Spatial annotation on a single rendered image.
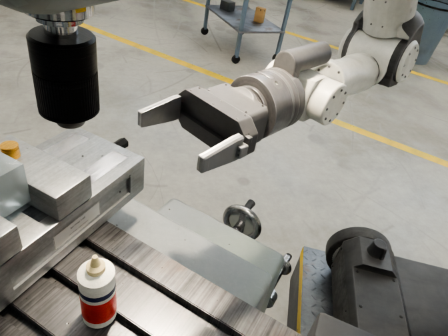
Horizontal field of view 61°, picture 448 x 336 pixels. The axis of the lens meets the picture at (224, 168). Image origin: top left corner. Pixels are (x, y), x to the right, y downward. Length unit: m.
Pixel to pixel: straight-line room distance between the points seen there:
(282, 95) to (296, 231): 1.55
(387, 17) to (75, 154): 0.58
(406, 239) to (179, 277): 1.84
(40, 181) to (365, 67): 0.55
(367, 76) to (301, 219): 1.43
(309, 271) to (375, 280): 0.27
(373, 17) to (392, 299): 0.69
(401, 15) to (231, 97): 0.39
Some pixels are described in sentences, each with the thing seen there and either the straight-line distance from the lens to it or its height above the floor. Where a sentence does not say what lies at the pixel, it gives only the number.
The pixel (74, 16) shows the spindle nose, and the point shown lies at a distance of 0.29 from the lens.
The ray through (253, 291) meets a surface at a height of 0.85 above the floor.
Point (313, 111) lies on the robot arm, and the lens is 0.57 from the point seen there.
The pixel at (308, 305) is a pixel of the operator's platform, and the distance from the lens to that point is 1.24.
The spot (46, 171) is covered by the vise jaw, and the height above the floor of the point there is 1.04.
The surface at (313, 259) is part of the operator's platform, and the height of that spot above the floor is 0.40.
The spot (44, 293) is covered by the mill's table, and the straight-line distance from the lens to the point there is 0.55.
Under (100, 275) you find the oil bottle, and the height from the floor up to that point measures 1.02.
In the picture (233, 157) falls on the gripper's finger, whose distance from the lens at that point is 0.42.
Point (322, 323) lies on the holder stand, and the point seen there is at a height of 1.11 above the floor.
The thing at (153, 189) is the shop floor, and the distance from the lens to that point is 2.07.
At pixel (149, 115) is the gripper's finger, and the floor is 1.14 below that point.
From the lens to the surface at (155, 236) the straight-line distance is 0.70.
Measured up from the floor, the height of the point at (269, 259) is 0.73.
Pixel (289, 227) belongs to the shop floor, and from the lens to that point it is 2.01.
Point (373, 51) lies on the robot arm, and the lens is 0.79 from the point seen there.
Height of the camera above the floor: 1.37
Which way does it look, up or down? 37 degrees down
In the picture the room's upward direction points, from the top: 11 degrees clockwise
